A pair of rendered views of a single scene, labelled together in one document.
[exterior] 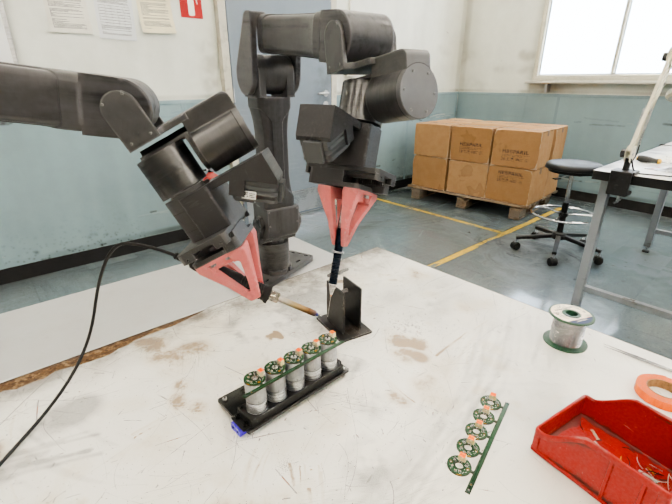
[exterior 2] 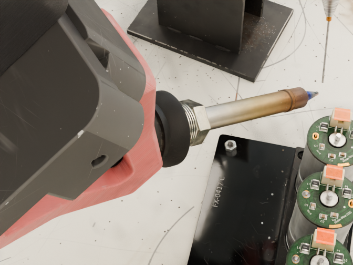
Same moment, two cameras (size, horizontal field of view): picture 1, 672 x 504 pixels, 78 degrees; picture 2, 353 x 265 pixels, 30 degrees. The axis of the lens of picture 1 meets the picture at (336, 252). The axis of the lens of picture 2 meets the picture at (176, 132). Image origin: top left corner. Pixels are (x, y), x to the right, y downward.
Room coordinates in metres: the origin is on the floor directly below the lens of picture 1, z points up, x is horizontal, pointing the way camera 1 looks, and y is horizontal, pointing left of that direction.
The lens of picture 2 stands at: (0.37, 0.14, 1.05)
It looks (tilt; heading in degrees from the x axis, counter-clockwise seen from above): 58 degrees down; 330
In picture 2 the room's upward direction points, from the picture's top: 3 degrees counter-clockwise
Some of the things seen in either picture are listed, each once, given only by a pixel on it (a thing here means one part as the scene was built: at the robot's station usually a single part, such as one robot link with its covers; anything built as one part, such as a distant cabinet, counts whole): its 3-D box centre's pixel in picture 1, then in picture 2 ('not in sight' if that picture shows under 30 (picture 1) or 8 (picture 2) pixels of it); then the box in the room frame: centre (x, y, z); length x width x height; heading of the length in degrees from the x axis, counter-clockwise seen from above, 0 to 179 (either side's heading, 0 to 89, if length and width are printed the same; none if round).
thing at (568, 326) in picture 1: (568, 327); not in sight; (0.54, -0.35, 0.78); 0.06 x 0.06 x 0.05
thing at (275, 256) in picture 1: (274, 255); not in sight; (0.79, 0.13, 0.79); 0.20 x 0.07 x 0.08; 151
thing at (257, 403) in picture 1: (256, 395); not in sight; (0.38, 0.09, 0.79); 0.02 x 0.02 x 0.05
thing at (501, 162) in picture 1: (483, 163); not in sight; (4.04, -1.44, 0.38); 1.20 x 0.80 x 0.73; 47
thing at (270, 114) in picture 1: (272, 153); not in sight; (0.77, 0.12, 1.00); 0.07 x 0.06 x 0.33; 125
